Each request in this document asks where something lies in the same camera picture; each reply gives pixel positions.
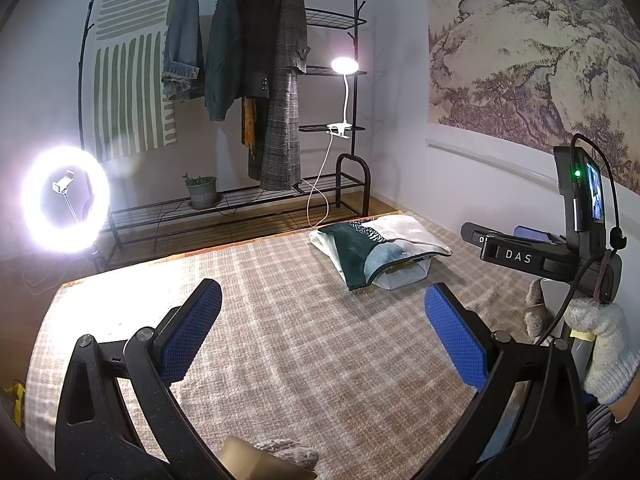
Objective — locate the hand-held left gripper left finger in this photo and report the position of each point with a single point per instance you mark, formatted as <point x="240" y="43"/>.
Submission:
<point x="192" y="330"/>

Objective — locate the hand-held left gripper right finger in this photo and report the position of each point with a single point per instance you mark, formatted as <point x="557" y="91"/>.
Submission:
<point x="457" y="335"/>

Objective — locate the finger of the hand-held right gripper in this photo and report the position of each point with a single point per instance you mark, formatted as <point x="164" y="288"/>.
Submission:
<point x="480" y="232"/>
<point x="532" y="234"/>

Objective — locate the white green floral printed garment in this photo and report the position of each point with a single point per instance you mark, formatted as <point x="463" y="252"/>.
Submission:
<point x="365" y="250"/>

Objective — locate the black metal clothes rack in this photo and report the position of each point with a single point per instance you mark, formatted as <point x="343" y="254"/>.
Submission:
<point x="330" y="25"/>

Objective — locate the person's right hand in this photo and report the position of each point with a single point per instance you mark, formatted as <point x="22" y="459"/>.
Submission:
<point x="610" y="350"/>

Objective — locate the person's left hand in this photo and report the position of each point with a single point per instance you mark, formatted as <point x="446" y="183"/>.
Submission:
<point x="287" y="452"/>

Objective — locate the pale folded garment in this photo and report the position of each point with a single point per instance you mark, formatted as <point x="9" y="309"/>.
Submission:
<point x="405" y="276"/>

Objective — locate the potted plant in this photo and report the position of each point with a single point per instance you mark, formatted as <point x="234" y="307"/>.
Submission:
<point x="201" y="192"/>

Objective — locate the striped grey trousers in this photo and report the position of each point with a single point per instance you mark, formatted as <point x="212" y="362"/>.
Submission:
<point x="602" y="430"/>

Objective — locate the yellow plastic object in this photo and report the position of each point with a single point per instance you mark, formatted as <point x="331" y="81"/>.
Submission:
<point x="16" y="400"/>

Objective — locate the white phone holder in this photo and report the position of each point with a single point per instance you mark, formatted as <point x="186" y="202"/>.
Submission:
<point x="62" y="181"/>

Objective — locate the yellow scarf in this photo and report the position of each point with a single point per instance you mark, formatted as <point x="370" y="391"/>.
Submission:
<point x="248" y="125"/>

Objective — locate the white clip lamp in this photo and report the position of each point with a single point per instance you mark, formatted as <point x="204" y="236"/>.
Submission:
<point x="344" y="66"/>

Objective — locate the grey plaid coat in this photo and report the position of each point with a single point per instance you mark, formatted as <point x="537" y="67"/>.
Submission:
<point x="285" y="110"/>

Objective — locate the dark green sweater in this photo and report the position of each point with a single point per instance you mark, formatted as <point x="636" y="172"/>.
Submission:
<point x="222" y="60"/>

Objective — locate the blue denim jacket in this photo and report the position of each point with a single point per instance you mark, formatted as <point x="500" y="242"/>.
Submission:
<point x="182" y="45"/>

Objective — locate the black coat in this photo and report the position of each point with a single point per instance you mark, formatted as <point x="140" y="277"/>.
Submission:
<point x="257" y="35"/>

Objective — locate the black metal bed rail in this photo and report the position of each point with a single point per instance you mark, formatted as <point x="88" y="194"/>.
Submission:
<point x="362" y="180"/>

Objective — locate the landscape wall mural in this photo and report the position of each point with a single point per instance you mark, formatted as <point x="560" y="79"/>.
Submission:
<point x="530" y="55"/>

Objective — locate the green striped wall tapestry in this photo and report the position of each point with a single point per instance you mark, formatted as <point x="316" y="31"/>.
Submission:
<point x="125" y="95"/>

